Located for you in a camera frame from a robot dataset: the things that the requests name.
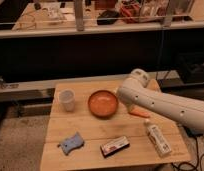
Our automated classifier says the orange carrot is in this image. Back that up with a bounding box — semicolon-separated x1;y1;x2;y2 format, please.
129;109;150;118

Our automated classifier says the black cable on floor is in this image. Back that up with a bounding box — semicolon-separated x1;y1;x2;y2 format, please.
170;134;204;171

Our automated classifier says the grey metal post left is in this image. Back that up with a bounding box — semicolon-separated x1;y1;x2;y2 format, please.
74;0;84;31

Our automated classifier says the translucent plastic cup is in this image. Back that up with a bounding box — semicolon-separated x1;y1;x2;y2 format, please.
58;90;75;112

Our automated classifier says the black power adapter box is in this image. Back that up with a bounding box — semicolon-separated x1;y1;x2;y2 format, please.
183;126;203;137

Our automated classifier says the grey metal post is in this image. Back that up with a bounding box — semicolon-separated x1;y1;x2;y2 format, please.
74;0;84;31
162;0;177;28

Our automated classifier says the metal rail beam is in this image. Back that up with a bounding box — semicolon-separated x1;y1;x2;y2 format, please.
0;71;158;103

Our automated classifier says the red tool on bench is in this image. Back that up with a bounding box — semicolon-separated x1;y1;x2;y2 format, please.
120;4;140;23

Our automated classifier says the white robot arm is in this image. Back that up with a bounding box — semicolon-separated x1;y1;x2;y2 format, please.
116;69;204;133

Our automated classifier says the black bag on bench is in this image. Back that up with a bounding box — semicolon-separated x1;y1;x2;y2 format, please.
97;10;119;25

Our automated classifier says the black and white box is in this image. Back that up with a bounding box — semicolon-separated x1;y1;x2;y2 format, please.
100;136;130;158

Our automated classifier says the orange ceramic bowl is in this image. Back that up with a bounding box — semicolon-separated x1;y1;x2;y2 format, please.
88;90;118;118

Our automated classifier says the grey metal post right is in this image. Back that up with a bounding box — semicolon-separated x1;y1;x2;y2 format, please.
162;0;177;28

